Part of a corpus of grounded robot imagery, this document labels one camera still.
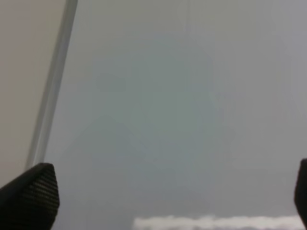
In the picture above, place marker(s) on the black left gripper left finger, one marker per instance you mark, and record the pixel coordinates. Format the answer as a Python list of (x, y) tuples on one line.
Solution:
[(30, 201)]

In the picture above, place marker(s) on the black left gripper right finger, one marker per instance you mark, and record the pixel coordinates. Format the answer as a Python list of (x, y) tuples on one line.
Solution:
[(300, 195)]

